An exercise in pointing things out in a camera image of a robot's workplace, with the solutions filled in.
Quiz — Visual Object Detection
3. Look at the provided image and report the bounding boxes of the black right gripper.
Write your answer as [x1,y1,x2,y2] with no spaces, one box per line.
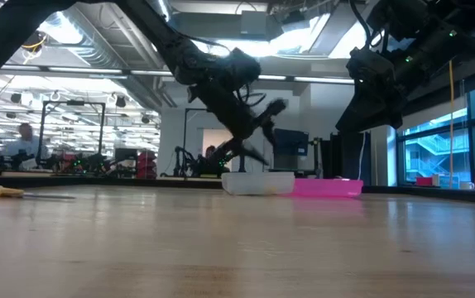
[335,47,407,133]

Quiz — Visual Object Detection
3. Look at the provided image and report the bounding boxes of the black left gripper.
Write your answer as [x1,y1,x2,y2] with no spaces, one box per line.
[198,80,288,166]

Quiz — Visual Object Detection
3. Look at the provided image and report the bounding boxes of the translucent white supply box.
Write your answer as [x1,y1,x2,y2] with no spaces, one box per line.
[221,171,296,196]

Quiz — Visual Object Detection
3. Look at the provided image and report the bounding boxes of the pink plastic box lid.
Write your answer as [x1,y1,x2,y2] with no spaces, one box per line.
[290,178,364,199]

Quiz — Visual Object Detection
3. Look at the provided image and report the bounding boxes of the grey ceiling box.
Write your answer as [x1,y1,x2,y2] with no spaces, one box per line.
[240,10,268,36]

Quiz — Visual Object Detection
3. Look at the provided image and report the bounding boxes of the dark blue-screen monitor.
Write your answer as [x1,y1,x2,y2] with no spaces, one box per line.
[273,128,309,157]

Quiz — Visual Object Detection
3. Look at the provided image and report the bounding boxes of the white door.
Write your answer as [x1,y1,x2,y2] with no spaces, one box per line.
[202,128,233,153]

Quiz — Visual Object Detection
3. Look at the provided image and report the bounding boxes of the black folding panel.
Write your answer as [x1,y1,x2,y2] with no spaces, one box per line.
[330,130,373,181]

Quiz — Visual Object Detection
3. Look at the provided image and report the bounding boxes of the red stacked chairs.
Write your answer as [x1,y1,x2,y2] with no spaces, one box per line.
[137,149,158,179]

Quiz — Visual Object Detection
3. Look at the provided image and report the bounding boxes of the small black monitor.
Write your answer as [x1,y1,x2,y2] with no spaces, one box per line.
[114,147,138,162]

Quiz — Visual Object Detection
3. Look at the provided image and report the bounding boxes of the white hanging cable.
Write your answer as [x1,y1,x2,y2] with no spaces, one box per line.
[355,132,367,181]

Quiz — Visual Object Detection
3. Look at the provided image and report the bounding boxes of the black metal rig frame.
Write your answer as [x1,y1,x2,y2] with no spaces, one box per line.
[182,108,210,177]
[38,100,107,169]

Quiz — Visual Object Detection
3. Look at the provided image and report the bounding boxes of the yellow hanging cord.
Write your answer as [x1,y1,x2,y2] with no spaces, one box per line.
[447,60,456,187]

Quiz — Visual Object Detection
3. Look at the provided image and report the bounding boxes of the black table edge rail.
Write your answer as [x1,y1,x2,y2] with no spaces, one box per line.
[0,174,475,204]

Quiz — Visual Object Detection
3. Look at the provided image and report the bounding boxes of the ceiling cable reel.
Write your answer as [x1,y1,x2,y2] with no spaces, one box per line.
[21,31,49,53]

